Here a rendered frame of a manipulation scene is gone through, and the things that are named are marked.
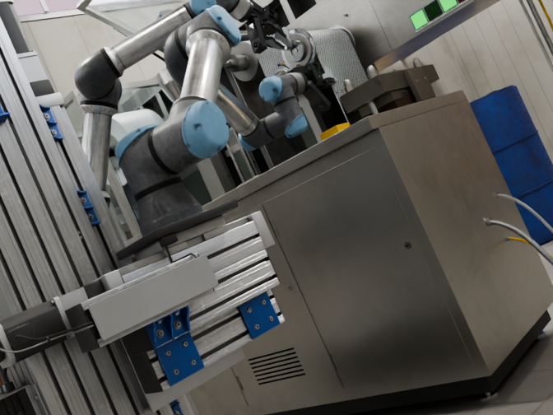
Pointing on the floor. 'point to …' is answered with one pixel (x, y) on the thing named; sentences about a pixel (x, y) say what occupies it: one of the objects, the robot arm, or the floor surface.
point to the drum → (518, 156)
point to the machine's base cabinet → (389, 277)
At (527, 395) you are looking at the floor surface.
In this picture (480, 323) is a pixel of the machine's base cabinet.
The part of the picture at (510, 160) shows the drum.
